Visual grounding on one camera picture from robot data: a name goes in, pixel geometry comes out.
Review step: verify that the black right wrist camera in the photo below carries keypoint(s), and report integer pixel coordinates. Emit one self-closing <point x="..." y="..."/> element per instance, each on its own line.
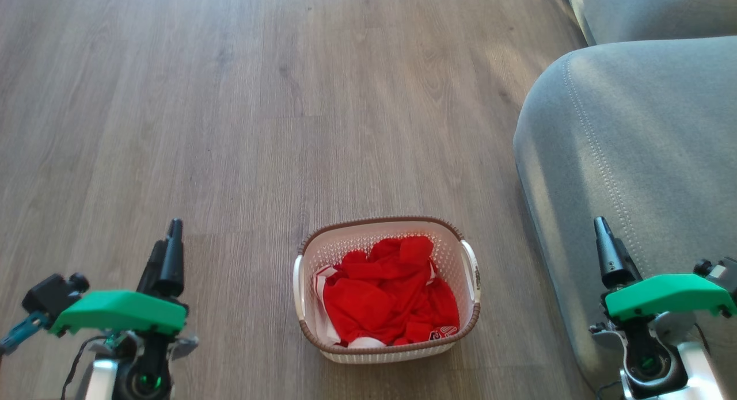
<point x="720" y="273"/>

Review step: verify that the red white clothing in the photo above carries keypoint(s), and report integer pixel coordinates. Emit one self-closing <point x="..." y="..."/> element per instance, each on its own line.
<point x="386" y="296"/>

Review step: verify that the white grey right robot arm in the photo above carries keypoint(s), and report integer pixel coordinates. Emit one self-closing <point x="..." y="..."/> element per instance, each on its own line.
<point x="650" y="360"/>

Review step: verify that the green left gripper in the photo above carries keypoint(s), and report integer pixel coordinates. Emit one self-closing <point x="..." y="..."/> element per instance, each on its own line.
<point x="121" y="311"/>

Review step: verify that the white brown-rimmed laundry basket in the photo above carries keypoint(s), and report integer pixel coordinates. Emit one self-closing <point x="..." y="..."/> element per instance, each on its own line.
<point x="368" y="239"/>

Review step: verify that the grey sofa seat cushion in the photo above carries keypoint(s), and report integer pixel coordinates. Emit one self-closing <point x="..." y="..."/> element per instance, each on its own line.
<point x="656" y="8"/>

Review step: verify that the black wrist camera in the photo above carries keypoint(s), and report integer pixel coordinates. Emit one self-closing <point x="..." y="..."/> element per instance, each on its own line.
<point x="49" y="293"/>
<point x="720" y="273"/>

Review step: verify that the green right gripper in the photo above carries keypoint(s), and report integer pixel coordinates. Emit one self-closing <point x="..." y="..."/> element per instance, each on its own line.
<point x="668" y="293"/>

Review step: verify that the teal bracket of left gripper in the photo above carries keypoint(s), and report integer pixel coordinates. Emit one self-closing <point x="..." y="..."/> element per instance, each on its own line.
<point x="23" y="331"/>

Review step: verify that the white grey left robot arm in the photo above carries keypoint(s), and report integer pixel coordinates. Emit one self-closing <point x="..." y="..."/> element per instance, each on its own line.
<point x="144" y="371"/>

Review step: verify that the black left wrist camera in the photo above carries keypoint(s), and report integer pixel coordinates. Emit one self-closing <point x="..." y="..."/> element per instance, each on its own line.
<point x="49" y="293"/>

